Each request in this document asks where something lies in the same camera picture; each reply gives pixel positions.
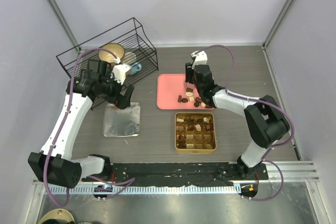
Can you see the gold chocolate box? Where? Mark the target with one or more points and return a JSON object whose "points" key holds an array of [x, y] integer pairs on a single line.
{"points": [[194, 133]]}

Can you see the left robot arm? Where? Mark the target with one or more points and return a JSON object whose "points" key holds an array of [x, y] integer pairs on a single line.
{"points": [[53, 164]]}

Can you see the silver box lid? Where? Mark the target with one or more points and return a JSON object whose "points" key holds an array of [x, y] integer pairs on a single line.
{"points": [[121, 123]]}

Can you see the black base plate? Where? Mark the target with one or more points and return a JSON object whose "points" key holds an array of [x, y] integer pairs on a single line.
{"points": [[205, 174]]}

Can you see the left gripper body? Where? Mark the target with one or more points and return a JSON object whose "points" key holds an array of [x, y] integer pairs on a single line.
{"points": [[110, 90]]}

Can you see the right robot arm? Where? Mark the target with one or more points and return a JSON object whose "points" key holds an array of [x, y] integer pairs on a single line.
{"points": [[267, 122]]}

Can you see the gold bowl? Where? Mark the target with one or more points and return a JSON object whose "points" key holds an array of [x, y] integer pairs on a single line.
{"points": [[114, 49]]}

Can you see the black wire rack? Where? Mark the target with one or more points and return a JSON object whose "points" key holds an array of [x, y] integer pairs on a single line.
{"points": [[126, 43]]}

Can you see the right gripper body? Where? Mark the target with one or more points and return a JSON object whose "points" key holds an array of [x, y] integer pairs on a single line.
{"points": [[200, 89]]}

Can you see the blue cup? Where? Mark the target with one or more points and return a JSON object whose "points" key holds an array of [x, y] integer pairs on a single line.
{"points": [[135, 68]]}

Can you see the round object bottom left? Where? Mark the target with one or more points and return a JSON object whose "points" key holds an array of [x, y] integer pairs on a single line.
{"points": [[57, 216]]}

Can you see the metal tongs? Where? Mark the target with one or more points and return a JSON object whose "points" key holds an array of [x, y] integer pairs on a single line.
{"points": [[188, 87]]}

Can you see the white cable duct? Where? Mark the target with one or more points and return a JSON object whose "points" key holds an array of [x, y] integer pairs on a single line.
{"points": [[98, 189]]}

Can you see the pink tray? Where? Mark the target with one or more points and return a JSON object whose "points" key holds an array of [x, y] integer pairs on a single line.
{"points": [[171, 91]]}

